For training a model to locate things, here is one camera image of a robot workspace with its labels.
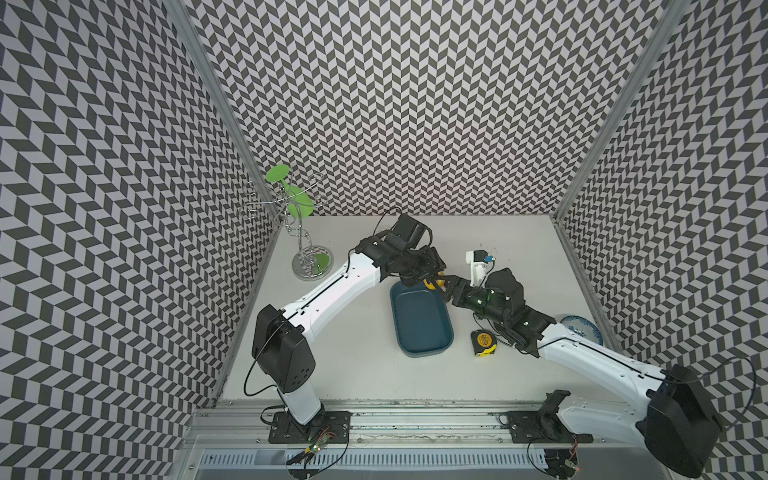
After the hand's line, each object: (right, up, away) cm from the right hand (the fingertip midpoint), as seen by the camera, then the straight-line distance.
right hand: (435, 286), depth 76 cm
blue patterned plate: (+45, -14, +11) cm, 48 cm away
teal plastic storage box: (-3, -12, +14) cm, 19 cm away
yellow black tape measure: (+15, -17, +8) cm, 24 cm away
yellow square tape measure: (+1, +1, -3) cm, 3 cm away
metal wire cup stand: (-41, +23, +7) cm, 47 cm away
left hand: (+1, +3, +1) cm, 3 cm away
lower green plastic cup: (-40, +24, +13) cm, 48 cm away
